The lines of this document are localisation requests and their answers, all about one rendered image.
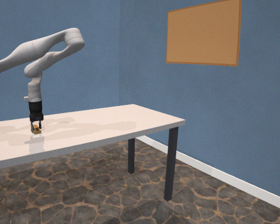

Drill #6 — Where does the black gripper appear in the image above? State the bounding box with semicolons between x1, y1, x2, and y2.
24;92;44;131

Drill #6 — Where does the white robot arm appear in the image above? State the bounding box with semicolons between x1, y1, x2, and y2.
0;28;85;93

